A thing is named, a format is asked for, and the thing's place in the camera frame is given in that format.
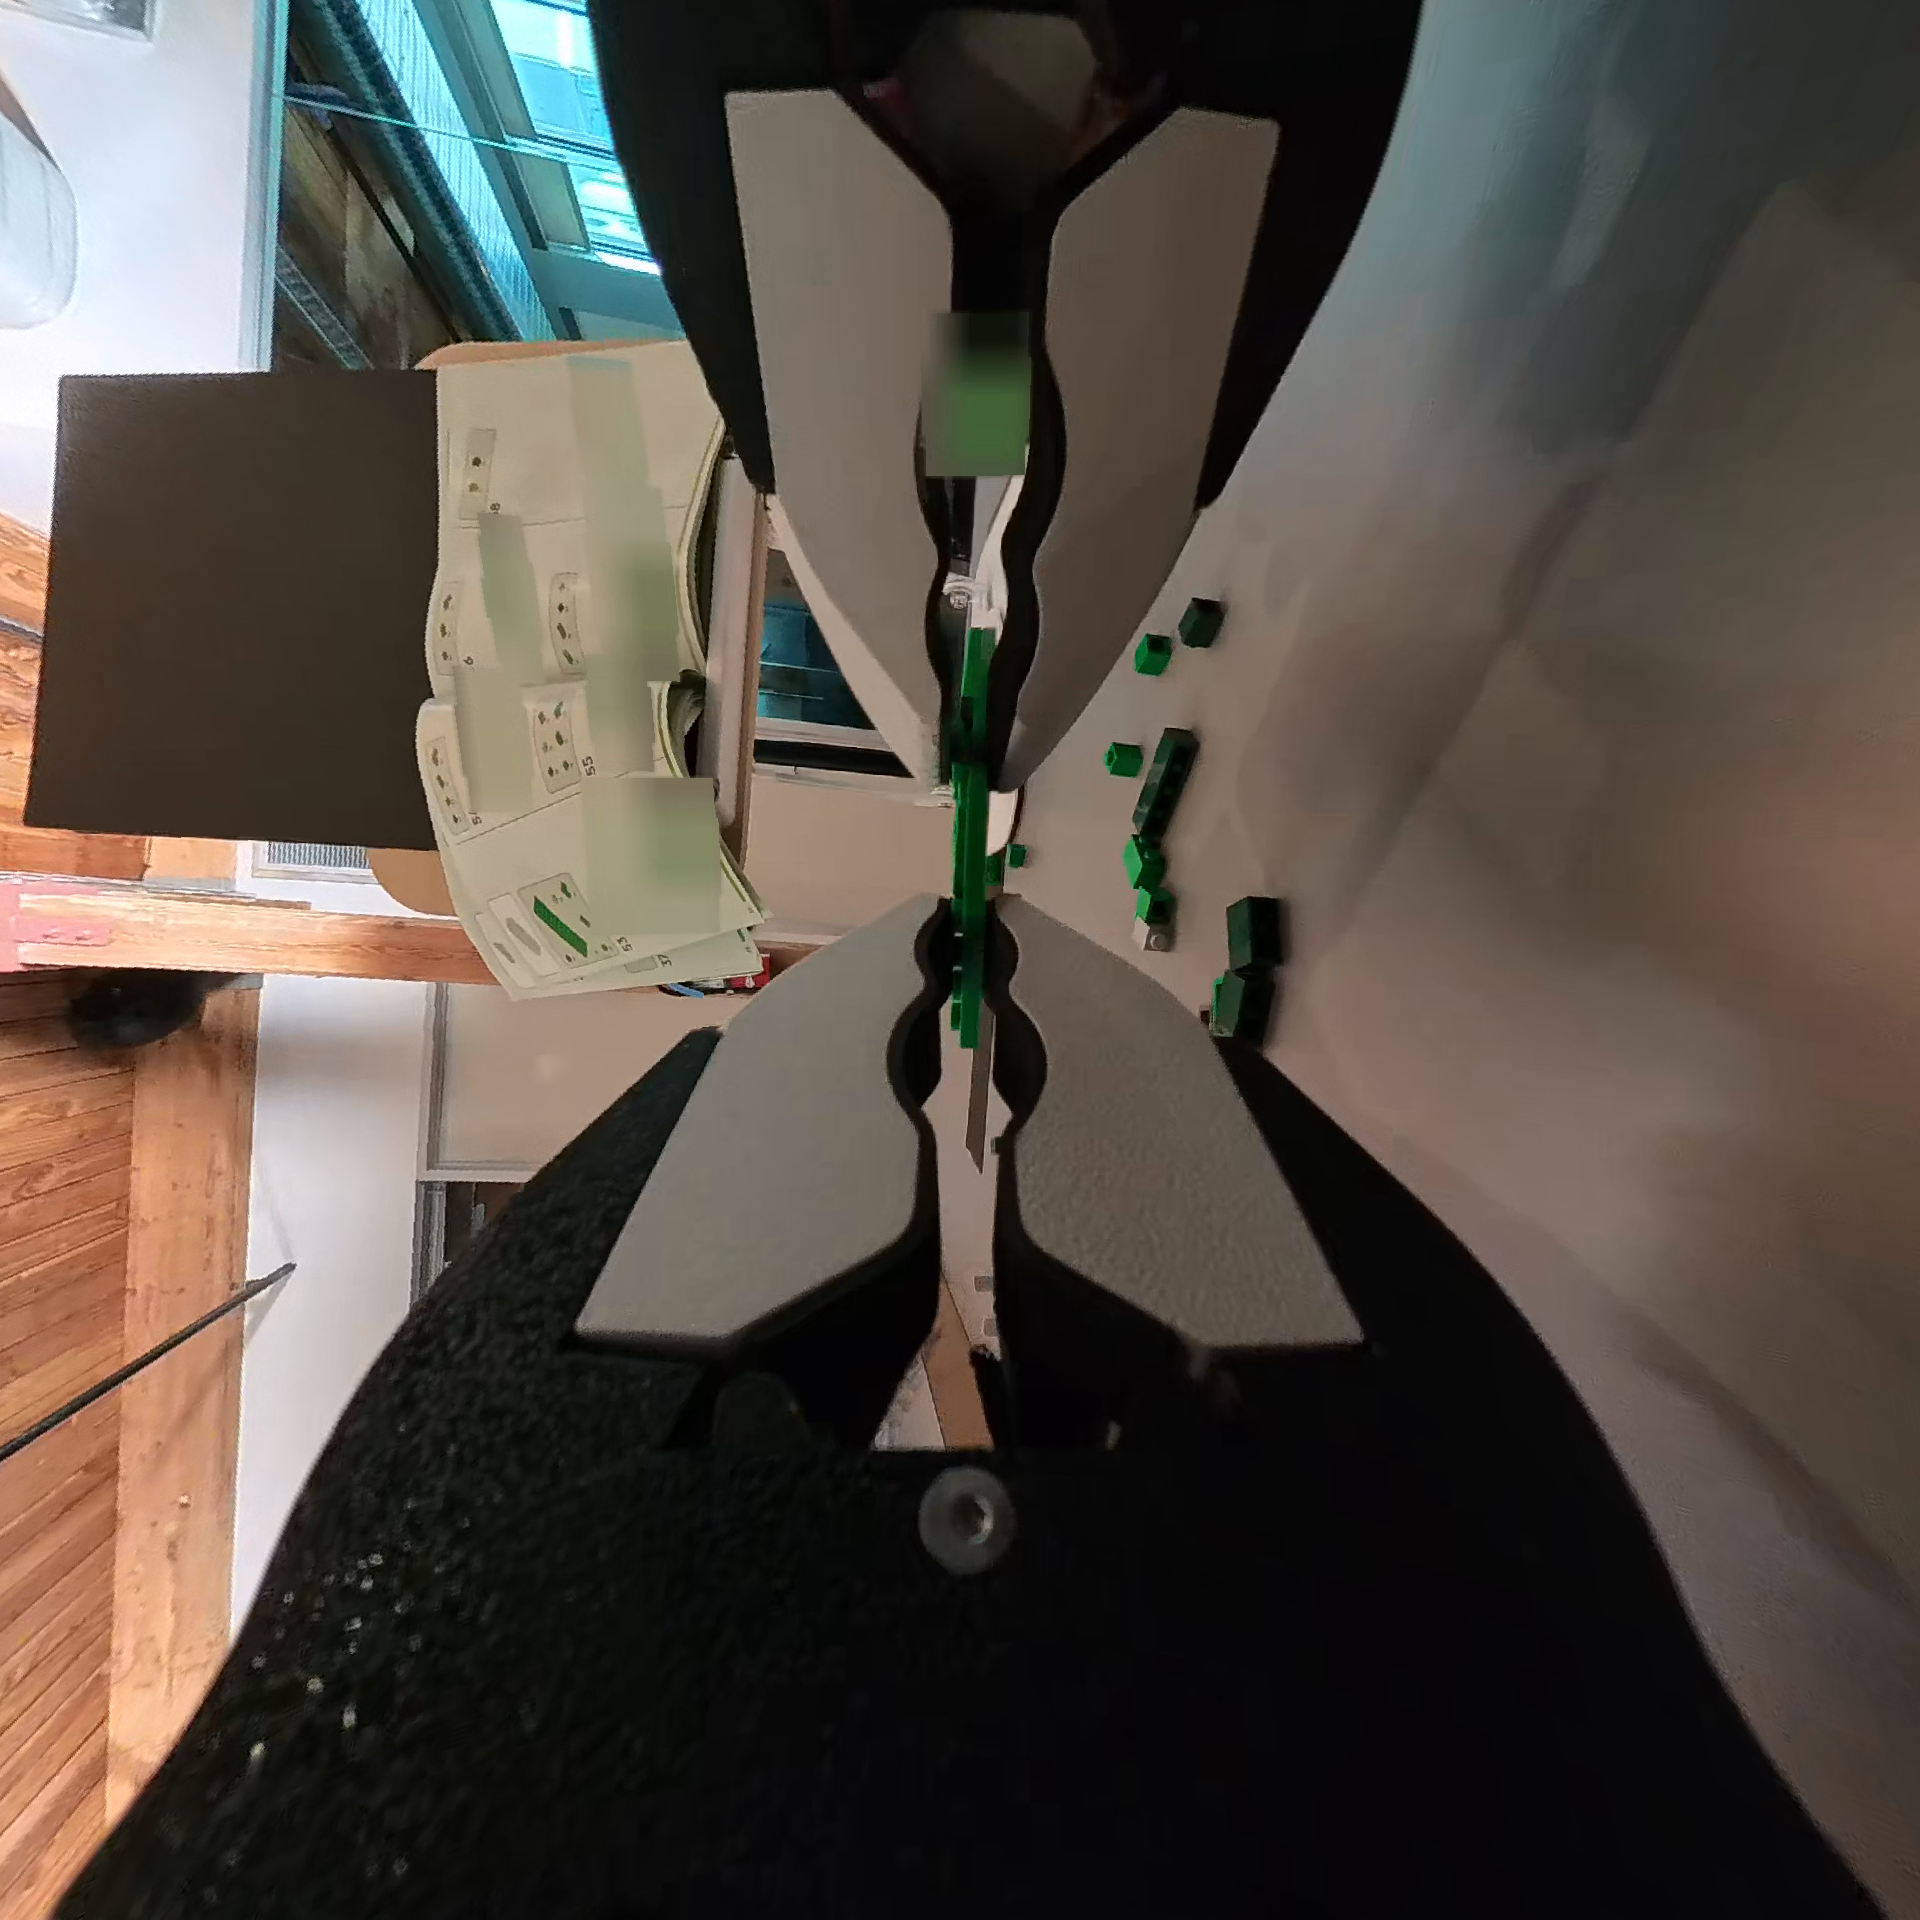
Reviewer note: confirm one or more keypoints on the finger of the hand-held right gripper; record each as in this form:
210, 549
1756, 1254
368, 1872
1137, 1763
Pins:
848, 381
1155, 346

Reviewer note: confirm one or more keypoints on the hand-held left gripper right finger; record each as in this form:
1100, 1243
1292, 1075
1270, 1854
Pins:
1166, 1179

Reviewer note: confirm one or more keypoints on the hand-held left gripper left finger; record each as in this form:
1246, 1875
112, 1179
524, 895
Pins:
786, 1166

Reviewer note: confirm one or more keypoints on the green mosaic brick plate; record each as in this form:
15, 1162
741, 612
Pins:
970, 808

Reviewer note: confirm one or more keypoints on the white desk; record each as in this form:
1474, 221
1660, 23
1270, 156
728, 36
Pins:
1569, 751

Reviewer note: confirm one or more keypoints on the glass partition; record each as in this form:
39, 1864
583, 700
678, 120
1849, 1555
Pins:
497, 185

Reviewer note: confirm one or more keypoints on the scattered loose green bricks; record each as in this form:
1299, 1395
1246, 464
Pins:
1251, 930

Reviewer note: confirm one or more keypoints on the brick building instruction booklet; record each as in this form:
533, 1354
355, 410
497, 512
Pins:
516, 450

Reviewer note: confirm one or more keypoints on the black flat panel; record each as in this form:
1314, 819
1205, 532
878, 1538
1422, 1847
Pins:
220, 600

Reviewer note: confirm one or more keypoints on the white rounded object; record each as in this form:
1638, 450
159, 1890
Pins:
24, 206

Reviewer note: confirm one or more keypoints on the black metal rod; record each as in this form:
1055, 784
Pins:
154, 1358

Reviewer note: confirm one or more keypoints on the black round object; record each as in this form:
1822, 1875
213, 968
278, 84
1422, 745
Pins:
135, 1013

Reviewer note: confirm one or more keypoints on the red metal bracket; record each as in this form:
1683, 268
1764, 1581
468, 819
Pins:
49, 922

